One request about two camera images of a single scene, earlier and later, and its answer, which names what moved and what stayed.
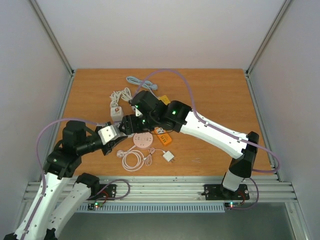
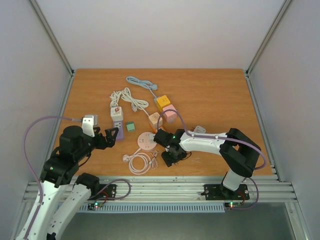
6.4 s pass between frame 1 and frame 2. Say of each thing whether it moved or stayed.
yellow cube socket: stayed
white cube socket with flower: stayed
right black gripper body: moved
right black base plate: stayed
